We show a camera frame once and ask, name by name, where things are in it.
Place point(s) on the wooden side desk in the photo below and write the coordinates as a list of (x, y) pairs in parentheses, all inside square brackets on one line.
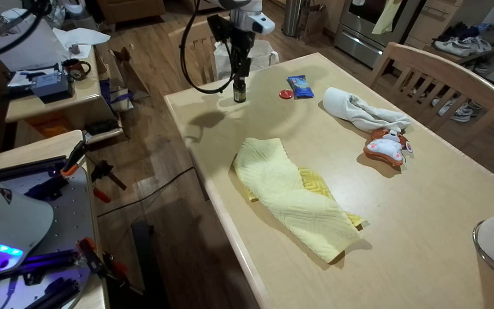
[(84, 110)]

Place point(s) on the orange white plush toy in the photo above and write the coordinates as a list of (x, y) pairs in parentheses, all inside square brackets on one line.
[(388, 144)]

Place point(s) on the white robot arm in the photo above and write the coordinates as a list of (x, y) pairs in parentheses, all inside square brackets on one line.
[(247, 15)]

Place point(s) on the small red ring object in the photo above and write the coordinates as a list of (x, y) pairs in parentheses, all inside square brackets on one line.
[(287, 94)]

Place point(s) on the wooden chair right side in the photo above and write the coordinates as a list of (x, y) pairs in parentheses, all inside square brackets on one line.
[(433, 86)]

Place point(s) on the orange black clamp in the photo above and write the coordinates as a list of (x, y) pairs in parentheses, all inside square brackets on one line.
[(59, 177)]

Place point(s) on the wooden chair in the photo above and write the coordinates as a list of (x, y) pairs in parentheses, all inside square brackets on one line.
[(433, 86), (194, 51)]

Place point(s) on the blue grey box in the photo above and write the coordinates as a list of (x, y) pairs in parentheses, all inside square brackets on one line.
[(52, 86)]

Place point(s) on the blue packet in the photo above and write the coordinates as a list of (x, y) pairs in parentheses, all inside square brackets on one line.
[(301, 86)]

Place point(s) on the white plastic bag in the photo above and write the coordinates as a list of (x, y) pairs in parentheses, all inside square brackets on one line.
[(261, 55)]

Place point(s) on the white rolled cloth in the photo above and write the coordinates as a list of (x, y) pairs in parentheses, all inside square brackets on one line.
[(359, 113)]

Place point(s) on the white paper sheet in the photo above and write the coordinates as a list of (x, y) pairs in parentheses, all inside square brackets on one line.
[(40, 48)]

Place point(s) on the stainless steel oven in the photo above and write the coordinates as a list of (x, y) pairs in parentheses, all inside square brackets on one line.
[(367, 26)]

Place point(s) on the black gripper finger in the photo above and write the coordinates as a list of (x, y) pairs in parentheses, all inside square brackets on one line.
[(241, 67)]

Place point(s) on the yellow cloth towel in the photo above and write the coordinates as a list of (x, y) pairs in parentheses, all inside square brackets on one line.
[(270, 177)]

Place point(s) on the dark mug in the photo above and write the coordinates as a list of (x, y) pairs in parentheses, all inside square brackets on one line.
[(78, 69)]

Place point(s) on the dark brown bottle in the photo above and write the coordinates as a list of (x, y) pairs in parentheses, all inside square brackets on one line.
[(239, 91)]

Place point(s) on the white sneakers pair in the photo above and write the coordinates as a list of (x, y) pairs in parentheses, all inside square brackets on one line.
[(472, 45)]

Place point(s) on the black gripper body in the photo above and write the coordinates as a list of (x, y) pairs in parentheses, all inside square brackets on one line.
[(227, 31)]

